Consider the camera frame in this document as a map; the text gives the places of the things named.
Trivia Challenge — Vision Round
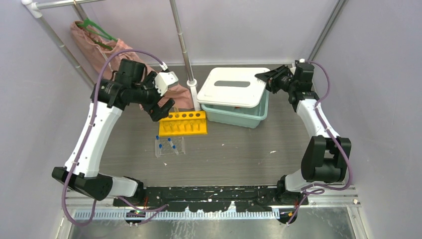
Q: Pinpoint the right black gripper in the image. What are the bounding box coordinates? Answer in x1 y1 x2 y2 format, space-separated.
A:
255 65 297 94

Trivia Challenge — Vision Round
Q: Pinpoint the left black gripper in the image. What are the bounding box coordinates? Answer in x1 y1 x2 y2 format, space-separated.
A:
132 71 175 120

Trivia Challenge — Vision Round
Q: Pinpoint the white bin lid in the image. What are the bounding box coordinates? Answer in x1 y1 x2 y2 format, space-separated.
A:
197 67 269 108

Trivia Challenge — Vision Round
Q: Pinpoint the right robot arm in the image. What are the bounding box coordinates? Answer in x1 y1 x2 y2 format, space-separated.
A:
255 60 352 205

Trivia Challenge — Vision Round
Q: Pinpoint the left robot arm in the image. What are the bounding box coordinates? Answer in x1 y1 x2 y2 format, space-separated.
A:
52 59 179 206

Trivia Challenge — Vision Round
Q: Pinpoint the yellow test tube rack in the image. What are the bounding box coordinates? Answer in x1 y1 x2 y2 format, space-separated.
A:
158 111 208 137

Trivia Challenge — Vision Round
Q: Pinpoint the clear well plate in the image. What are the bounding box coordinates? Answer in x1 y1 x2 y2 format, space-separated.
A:
159 136 186 157

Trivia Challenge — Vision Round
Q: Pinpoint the teal plastic bin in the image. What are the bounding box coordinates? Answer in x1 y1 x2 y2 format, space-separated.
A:
201 91 269 128

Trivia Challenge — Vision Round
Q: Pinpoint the pink cloth garment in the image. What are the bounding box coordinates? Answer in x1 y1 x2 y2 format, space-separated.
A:
70 21 194 110

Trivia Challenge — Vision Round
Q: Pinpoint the green clothes hanger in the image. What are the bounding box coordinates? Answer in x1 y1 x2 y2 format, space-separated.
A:
76 18 118 51

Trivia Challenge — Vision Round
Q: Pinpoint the metal clothes rack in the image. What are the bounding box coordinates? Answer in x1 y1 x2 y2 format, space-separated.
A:
21 0 201 111

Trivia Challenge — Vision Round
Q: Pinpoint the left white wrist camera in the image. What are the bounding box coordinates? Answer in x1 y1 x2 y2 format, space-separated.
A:
154 71 179 96

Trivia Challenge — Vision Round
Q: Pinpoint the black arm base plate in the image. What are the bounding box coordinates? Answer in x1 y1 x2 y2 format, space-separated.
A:
112 186 309 214

